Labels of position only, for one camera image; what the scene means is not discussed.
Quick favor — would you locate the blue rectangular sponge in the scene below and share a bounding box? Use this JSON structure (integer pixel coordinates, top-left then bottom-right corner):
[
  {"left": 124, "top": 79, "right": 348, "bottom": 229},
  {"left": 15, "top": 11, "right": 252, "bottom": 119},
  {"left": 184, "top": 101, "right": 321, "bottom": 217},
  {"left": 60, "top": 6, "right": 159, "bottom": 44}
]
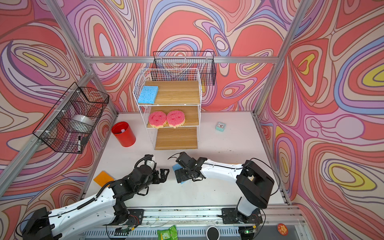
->
[
  {"left": 138, "top": 86, "right": 159, "bottom": 105},
  {"left": 173, "top": 164, "right": 183, "bottom": 171}
]

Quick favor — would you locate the yellow pink smiley sponge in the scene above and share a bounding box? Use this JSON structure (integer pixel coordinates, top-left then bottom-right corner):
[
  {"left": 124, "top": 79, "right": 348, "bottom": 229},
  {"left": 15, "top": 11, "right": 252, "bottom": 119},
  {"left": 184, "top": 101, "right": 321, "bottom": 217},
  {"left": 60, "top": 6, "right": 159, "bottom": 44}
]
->
[{"left": 167, "top": 110, "right": 186, "bottom": 128}]

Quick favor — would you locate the pink smiley scrub sponge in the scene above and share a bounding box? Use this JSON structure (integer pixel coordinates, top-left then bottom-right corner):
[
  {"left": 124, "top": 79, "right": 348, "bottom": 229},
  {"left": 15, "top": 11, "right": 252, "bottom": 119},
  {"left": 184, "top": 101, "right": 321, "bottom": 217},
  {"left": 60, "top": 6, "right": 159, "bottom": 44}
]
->
[{"left": 148, "top": 111, "right": 167, "bottom": 129}]

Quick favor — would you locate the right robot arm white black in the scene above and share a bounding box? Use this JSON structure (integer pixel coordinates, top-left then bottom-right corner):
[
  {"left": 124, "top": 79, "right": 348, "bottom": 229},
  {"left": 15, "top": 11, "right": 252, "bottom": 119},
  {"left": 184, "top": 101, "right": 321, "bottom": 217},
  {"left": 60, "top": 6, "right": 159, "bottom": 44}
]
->
[{"left": 172, "top": 152, "right": 275, "bottom": 225}]

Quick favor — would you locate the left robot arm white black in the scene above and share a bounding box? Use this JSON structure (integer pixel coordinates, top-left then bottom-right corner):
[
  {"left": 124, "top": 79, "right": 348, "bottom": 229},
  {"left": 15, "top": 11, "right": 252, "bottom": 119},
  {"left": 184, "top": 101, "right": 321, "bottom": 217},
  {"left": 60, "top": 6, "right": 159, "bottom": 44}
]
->
[{"left": 16, "top": 165, "right": 170, "bottom": 240}]

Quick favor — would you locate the orange yellow rectangular sponge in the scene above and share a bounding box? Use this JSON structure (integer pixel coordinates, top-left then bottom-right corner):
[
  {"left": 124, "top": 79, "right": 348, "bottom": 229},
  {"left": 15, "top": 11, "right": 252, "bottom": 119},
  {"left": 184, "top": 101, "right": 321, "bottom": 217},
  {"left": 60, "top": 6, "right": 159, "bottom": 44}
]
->
[{"left": 93, "top": 171, "right": 115, "bottom": 187}]

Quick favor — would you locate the mint square alarm clock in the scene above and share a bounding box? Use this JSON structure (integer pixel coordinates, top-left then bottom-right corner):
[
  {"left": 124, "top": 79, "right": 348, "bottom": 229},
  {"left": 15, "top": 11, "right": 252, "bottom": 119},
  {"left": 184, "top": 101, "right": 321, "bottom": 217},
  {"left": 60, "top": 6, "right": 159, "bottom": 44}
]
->
[{"left": 215, "top": 122, "right": 226, "bottom": 132}]

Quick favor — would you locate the red cylindrical cup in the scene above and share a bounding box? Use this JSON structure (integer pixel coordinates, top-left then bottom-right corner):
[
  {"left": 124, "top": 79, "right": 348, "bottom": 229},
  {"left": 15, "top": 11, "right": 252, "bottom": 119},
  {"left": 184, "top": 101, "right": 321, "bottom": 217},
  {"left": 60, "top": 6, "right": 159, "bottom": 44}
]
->
[{"left": 112, "top": 122, "right": 136, "bottom": 148}]

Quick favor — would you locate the green snack packet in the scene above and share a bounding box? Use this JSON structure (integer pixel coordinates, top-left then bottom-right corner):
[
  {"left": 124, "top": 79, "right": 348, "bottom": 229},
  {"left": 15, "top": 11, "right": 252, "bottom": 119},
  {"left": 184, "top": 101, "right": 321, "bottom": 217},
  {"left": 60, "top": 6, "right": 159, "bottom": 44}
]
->
[{"left": 157, "top": 226, "right": 178, "bottom": 240}]

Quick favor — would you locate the black white round speaker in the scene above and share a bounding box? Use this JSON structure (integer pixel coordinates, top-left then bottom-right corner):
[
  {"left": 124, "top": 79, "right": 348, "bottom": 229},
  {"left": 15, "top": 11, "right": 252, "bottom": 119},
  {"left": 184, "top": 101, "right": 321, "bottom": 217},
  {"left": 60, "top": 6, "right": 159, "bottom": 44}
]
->
[{"left": 206, "top": 226, "right": 220, "bottom": 240}]

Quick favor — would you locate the red round sticker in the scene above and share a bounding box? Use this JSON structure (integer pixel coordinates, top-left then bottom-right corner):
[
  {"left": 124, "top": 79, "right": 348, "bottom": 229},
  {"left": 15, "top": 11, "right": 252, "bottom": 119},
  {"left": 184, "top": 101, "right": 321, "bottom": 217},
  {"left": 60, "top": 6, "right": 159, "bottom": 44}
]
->
[{"left": 277, "top": 223, "right": 289, "bottom": 236}]

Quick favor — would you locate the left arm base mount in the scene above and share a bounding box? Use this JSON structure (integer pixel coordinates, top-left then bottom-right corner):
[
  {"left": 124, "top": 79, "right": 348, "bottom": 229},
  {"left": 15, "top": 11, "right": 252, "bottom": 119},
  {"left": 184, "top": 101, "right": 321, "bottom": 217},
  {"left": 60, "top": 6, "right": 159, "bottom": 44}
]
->
[{"left": 105, "top": 209, "right": 145, "bottom": 240}]

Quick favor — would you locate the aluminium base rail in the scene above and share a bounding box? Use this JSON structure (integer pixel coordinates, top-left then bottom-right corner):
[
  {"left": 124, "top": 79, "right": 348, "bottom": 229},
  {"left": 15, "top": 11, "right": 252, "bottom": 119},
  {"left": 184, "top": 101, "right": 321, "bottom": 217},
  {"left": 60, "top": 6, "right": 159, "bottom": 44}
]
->
[{"left": 72, "top": 205, "right": 313, "bottom": 240}]

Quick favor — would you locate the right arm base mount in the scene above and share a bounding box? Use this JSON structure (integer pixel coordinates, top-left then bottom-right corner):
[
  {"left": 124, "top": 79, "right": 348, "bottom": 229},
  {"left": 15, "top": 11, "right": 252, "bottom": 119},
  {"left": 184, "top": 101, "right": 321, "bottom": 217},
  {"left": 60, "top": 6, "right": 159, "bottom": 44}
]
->
[{"left": 218, "top": 208, "right": 264, "bottom": 235}]

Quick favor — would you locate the white wire wooden shelf rack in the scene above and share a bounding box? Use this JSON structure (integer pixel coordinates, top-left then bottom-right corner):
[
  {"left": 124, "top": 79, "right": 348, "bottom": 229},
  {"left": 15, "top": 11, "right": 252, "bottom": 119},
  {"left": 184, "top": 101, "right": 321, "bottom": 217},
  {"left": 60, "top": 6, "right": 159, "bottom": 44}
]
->
[{"left": 133, "top": 69, "right": 202, "bottom": 150}]

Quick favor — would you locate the black wire basket left wall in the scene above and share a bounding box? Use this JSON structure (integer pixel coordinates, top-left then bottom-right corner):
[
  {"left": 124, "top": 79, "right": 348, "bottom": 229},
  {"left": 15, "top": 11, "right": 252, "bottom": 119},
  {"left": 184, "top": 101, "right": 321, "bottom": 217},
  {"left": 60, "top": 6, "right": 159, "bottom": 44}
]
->
[{"left": 33, "top": 83, "right": 110, "bottom": 154}]

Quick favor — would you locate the black wire basket wall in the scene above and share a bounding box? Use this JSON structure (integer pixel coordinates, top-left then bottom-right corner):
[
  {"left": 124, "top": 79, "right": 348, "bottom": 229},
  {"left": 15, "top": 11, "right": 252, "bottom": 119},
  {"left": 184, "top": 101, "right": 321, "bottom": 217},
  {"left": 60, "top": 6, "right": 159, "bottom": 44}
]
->
[
  {"left": 33, "top": 83, "right": 110, "bottom": 154},
  {"left": 152, "top": 50, "right": 217, "bottom": 86}
]

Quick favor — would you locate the black wire basket back wall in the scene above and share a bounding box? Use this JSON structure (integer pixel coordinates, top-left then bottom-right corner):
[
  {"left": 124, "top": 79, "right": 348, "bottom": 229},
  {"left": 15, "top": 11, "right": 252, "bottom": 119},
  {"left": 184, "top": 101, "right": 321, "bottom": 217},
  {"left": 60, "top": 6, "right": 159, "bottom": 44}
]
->
[{"left": 152, "top": 50, "right": 217, "bottom": 86}]

